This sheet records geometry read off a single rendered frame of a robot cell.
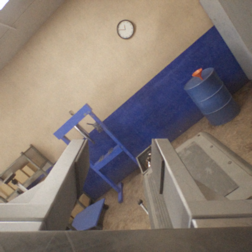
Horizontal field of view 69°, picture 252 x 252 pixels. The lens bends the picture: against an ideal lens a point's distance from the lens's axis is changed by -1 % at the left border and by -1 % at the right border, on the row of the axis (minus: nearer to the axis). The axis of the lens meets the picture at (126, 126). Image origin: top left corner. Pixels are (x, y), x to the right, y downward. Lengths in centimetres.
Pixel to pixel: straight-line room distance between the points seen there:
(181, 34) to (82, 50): 187
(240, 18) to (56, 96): 351
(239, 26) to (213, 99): 123
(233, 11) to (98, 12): 224
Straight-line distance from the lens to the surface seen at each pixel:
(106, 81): 377
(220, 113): 356
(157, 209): 91
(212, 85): 338
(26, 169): 437
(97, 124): 335
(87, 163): 16
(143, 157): 338
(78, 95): 388
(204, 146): 102
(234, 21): 377
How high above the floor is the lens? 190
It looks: 14 degrees down
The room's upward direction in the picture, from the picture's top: 42 degrees counter-clockwise
